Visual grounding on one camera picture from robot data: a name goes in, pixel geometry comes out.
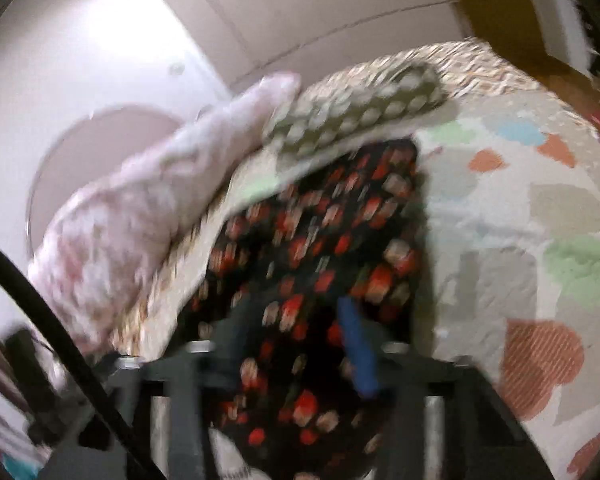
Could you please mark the dark wooden chair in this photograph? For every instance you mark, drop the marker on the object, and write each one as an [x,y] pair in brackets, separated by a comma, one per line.
[25,384]

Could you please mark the rounded headboard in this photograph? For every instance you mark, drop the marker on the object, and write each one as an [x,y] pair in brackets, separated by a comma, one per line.
[88,150]

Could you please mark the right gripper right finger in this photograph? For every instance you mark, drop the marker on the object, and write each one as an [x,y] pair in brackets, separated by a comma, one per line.
[447,421]

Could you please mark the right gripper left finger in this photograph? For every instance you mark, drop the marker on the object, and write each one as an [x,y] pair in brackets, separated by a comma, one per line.
[110,439]

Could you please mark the green white patterned pillow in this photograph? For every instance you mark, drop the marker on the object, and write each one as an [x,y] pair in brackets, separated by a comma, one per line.
[304,126]

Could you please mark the patchwork quilted bedspread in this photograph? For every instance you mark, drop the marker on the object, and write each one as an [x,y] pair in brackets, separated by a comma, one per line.
[512,195]

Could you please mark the pink floral comforter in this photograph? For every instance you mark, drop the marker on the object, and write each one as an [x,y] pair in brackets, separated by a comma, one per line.
[105,244]

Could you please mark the white wardrobe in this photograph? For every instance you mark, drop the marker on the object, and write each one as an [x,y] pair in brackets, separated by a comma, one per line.
[246,39]

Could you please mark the brown wooden door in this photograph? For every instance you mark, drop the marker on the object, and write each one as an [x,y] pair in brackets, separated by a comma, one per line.
[513,31]

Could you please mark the black floral dress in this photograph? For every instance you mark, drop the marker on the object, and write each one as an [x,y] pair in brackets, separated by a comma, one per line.
[347,231]

